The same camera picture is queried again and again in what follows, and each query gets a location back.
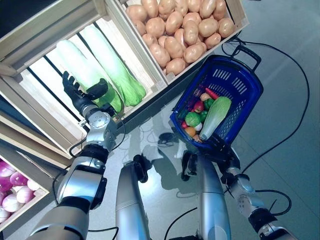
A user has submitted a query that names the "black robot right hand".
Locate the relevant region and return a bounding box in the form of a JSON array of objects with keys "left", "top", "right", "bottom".
[{"left": 199, "top": 138, "right": 241, "bottom": 173}]

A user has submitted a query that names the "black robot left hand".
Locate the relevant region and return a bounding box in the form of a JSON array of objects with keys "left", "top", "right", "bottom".
[{"left": 61, "top": 70, "right": 110, "bottom": 115}]

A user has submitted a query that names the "napa cabbage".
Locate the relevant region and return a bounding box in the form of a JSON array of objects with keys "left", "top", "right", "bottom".
[
  {"left": 81, "top": 24, "right": 147, "bottom": 107},
  {"left": 55, "top": 39, "right": 123, "bottom": 113},
  {"left": 199, "top": 96, "right": 232, "bottom": 141}
]

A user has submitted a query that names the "blue plastic shopping basket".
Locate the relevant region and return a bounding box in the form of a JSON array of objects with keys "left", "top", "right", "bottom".
[{"left": 169, "top": 44, "right": 264, "bottom": 153}]

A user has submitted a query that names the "silver robot right leg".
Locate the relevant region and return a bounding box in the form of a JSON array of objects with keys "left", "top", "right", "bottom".
[{"left": 181, "top": 149, "right": 232, "bottom": 240}]

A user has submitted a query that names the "silver robot leg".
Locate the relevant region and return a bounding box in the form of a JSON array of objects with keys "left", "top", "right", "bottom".
[
  {"left": 181, "top": 149, "right": 232, "bottom": 240},
  {"left": 115, "top": 154, "right": 152, "bottom": 240}
]

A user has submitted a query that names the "small green pepper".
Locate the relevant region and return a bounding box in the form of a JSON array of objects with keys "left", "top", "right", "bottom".
[
  {"left": 198, "top": 109, "right": 209, "bottom": 123},
  {"left": 203, "top": 98, "right": 215, "bottom": 111}
]

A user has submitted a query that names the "small round green cabbage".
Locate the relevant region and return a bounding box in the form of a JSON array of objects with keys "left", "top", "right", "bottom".
[{"left": 184, "top": 111, "right": 202, "bottom": 127}]

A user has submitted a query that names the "small red pepper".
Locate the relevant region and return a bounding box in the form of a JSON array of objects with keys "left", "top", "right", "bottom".
[{"left": 193, "top": 100, "right": 205, "bottom": 113}]

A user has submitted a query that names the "small toy carrot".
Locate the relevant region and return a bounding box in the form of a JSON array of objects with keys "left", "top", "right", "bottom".
[{"left": 204, "top": 87, "right": 220, "bottom": 99}]

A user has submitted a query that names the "wide wooden slat crate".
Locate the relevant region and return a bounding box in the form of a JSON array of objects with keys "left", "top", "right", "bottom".
[{"left": 0, "top": 0, "right": 168, "bottom": 156}]

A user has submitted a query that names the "wooden vegetable display stand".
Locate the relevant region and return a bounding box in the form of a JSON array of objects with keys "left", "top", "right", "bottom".
[{"left": 0, "top": 0, "right": 251, "bottom": 173}]

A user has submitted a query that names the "brown potato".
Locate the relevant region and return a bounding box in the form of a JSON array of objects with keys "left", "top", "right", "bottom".
[
  {"left": 165, "top": 58, "right": 186, "bottom": 76},
  {"left": 183, "top": 42, "right": 207, "bottom": 64},
  {"left": 198, "top": 17, "right": 219, "bottom": 38},
  {"left": 149, "top": 43, "right": 171, "bottom": 68},
  {"left": 204, "top": 32, "right": 222, "bottom": 50},
  {"left": 218, "top": 17, "right": 235, "bottom": 38}
]

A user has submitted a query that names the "purple white turnip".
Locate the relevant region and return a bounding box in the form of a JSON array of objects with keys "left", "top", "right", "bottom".
[
  {"left": 26, "top": 179, "right": 41, "bottom": 192},
  {"left": 16, "top": 187, "right": 36, "bottom": 204},
  {"left": 9, "top": 171, "right": 29, "bottom": 187}
]

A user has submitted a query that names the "silver robot left leg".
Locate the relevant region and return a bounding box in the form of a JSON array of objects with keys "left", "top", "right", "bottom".
[{"left": 115, "top": 154, "right": 152, "bottom": 240}]

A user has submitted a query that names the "wooden crate with turnips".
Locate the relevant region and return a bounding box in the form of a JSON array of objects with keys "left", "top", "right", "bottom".
[{"left": 0, "top": 142, "right": 51, "bottom": 236}]

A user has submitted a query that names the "small wooden slat crate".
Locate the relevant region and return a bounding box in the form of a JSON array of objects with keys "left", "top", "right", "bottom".
[{"left": 104, "top": 0, "right": 251, "bottom": 86}]

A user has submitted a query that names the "black floor cable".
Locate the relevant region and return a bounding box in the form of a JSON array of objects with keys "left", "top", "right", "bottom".
[{"left": 222, "top": 37, "right": 311, "bottom": 173}]

